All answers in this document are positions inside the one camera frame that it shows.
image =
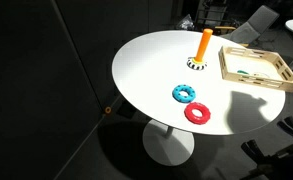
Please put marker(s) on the white round table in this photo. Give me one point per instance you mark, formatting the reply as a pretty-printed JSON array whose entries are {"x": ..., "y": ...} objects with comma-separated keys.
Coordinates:
[{"x": 148, "y": 68}]

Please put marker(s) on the grey chair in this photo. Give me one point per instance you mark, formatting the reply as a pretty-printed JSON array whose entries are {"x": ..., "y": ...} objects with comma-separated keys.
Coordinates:
[{"x": 254, "y": 27}]

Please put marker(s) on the wooden tray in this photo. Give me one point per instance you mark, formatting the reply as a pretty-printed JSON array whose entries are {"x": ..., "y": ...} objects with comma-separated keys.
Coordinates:
[{"x": 255, "y": 67}]

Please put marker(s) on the black clamp equipment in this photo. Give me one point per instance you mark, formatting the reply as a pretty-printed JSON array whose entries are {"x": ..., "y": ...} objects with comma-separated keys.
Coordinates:
[{"x": 278, "y": 166}]

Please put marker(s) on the orange ring toss peg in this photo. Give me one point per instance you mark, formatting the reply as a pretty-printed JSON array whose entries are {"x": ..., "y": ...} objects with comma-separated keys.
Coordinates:
[{"x": 206, "y": 34}]

